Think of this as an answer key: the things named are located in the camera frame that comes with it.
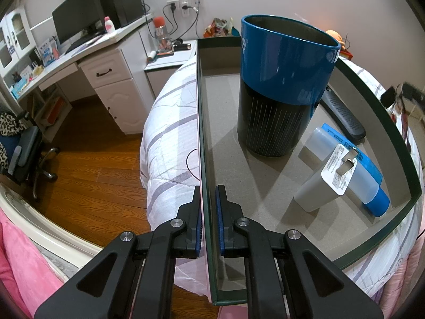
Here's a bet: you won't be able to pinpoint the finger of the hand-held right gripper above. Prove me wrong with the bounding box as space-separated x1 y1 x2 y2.
380 86 396 107
400 82 425 102

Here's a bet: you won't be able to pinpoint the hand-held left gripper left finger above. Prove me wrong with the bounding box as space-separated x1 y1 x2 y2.
34 185 202 319

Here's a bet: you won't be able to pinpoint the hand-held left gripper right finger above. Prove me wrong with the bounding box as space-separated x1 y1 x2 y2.
215 184 384 319

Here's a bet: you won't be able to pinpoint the black oblong device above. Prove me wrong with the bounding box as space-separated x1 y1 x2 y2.
320 86 366 142

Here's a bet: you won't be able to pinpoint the dark green shallow box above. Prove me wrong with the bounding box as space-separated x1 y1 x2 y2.
196 36 423 306

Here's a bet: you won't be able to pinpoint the white plug charger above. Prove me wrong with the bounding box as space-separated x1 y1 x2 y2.
293 144 361 212

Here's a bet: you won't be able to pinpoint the orange plush toy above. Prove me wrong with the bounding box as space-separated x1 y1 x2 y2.
325 30 351 58

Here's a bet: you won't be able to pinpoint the blue and black cylindrical container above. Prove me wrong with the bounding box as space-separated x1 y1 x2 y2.
237 14 341 157

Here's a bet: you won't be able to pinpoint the white striped quilt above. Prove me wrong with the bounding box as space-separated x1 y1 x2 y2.
139 51 425 306

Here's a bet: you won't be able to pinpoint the white desk with drawers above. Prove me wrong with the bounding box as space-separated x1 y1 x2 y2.
0 13 156 137

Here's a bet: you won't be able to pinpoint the white nightstand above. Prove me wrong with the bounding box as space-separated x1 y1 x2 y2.
144 39 197 98

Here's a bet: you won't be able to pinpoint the pink fleece blanket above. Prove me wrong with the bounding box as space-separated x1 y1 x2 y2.
0 211 65 319

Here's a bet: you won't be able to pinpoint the colourful snack bags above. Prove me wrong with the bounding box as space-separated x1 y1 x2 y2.
203 18 240 39

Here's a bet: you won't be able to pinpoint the pink bed sheet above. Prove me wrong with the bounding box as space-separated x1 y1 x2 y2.
375 239 425 309

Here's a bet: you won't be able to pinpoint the orange storage box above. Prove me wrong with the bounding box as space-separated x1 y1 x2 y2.
45 96 72 125

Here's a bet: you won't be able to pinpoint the dark office chair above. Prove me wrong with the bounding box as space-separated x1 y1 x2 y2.
0 111 60 202

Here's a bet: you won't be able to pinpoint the clear bottle with red cap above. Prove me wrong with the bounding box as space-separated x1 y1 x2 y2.
153 16 171 51

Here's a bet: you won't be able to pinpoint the leopard print cloth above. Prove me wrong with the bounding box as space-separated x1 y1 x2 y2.
0 111 29 173

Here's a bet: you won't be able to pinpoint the black keyboard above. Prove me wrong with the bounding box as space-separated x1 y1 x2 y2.
65 33 105 54

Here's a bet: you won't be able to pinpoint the blue printed box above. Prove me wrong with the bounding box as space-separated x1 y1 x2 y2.
40 38 57 65

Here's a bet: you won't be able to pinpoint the black computer tower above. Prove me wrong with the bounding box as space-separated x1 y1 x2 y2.
96 0 144 28

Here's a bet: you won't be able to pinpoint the black computer monitor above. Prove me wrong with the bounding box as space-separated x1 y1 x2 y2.
52 0 106 44

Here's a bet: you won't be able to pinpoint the white hutch cabinet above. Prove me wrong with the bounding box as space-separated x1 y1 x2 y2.
0 7 37 70

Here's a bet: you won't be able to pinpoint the thin black cable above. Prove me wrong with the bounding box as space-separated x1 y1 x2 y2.
186 149 201 187

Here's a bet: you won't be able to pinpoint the white bed frame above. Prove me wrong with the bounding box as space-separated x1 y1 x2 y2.
0 184 103 273

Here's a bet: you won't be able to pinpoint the black power cable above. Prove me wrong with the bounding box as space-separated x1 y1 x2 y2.
162 5 188 44

